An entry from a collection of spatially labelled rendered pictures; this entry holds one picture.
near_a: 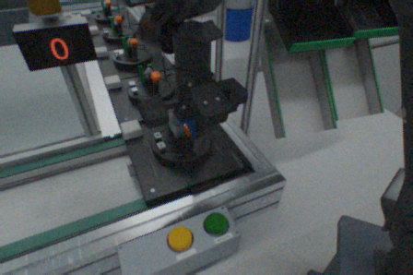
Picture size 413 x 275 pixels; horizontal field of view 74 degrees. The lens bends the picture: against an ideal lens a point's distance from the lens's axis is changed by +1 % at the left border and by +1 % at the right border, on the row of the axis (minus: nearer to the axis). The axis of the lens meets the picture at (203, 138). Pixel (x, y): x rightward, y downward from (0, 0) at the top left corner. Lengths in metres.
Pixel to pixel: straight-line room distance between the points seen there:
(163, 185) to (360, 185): 0.50
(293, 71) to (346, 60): 0.16
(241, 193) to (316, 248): 0.20
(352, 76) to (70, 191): 0.74
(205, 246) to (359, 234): 0.24
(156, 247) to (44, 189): 0.32
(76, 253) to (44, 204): 0.19
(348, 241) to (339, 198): 0.32
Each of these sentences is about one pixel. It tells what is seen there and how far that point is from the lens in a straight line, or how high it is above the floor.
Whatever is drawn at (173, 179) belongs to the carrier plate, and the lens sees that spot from 0.57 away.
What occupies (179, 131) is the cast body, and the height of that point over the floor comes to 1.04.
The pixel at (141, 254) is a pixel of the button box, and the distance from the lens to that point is 0.50.
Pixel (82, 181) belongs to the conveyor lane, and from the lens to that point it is 0.70.
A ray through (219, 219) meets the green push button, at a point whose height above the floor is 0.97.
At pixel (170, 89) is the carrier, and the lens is 0.81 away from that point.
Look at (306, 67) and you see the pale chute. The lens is 0.72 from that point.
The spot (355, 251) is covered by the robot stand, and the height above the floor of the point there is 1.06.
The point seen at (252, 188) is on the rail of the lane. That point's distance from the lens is 0.58.
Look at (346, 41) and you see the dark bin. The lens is 0.61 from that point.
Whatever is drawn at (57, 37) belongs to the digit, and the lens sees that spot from 0.57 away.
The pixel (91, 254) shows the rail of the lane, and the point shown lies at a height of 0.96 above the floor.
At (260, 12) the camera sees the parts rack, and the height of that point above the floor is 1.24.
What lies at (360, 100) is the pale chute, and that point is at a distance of 0.81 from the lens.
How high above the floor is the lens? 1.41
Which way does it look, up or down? 41 degrees down
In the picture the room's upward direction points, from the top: straight up
